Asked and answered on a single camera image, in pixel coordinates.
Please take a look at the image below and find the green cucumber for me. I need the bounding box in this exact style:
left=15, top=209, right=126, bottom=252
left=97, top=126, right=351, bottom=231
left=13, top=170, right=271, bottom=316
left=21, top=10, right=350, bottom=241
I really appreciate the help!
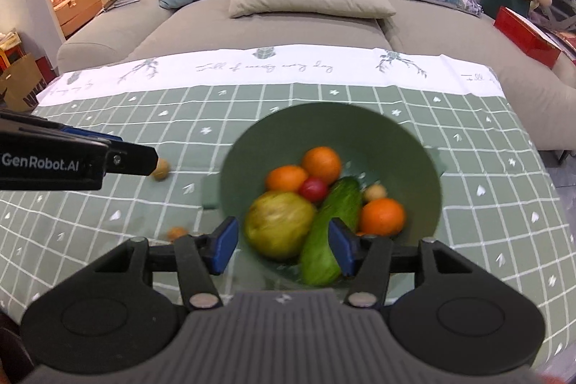
left=299, top=178, right=363, bottom=286

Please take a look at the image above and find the red box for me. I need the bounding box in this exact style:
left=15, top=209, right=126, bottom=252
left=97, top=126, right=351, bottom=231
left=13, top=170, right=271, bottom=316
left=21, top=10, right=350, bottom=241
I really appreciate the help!
left=494, top=6, right=563, bottom=67

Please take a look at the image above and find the green checked tablecloth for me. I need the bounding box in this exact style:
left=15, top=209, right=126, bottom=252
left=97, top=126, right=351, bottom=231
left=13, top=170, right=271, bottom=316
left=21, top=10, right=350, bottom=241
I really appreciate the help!
left=0, top=43, right=565, bottom=367

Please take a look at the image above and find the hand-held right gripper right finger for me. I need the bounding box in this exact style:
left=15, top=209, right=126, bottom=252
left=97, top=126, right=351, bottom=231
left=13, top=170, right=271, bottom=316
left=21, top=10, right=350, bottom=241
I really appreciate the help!
left=328, top=218, right=475, bottom=307

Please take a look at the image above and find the small red fruit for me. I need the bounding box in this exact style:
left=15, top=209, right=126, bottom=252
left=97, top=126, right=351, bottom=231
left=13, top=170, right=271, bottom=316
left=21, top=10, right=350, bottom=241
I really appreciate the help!
left=299, top=179, right=328, bottom=203

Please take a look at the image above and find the green plastic colander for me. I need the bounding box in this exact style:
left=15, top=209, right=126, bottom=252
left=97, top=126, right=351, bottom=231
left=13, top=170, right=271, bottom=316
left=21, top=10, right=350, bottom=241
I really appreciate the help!
left=201, top=103, right=448, bottom=288

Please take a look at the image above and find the brown paper bag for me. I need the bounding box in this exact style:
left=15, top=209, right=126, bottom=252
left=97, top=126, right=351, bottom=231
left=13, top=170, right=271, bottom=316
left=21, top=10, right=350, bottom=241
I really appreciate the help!
left=0, top=53, right=46, bottom=112

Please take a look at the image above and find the yellow-green pomelo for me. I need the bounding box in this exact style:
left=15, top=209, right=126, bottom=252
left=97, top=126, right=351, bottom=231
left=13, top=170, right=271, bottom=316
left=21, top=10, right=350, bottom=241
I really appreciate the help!
left=244, top=191, right=317, bottom=261

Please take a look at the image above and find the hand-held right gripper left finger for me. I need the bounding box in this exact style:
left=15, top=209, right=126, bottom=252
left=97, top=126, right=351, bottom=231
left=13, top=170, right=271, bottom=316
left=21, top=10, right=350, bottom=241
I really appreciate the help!
left=90, top=217, right=239, bottom=308

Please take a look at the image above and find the beige sofa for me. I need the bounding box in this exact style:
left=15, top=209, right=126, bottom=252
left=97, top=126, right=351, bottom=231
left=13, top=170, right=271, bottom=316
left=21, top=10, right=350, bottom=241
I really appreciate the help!
left=56, top=0, right=576, bottom=151

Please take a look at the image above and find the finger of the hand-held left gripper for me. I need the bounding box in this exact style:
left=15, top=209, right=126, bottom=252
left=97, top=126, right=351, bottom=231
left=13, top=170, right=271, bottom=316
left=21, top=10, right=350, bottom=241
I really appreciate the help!
left=103, top=140, right=159, bottom=177
left=45, top=121, right=124, bottom=142

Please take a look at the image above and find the orange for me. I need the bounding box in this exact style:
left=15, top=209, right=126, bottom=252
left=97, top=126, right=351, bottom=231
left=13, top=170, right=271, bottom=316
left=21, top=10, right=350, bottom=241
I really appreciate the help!
left=265, top=165, right=309, bottom=193
left=359, top=199, right=407, bottom=237
left=301, top=146, right=343, bottom=186

